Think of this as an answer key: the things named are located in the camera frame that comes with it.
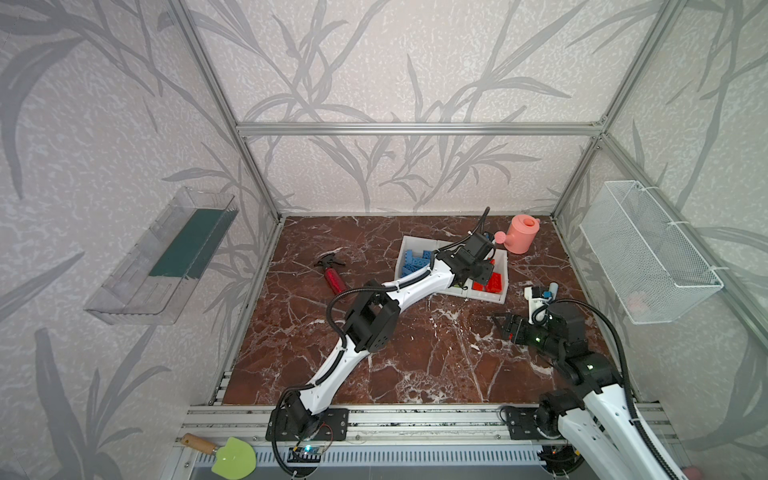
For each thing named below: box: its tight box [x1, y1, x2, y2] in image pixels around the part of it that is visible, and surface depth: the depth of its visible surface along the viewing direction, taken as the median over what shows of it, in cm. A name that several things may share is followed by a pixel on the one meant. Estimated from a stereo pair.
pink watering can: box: [494, 214, 541, 254], surface depth 106 cm
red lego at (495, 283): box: [486, 272, 503, 293], surface depth 98 cm
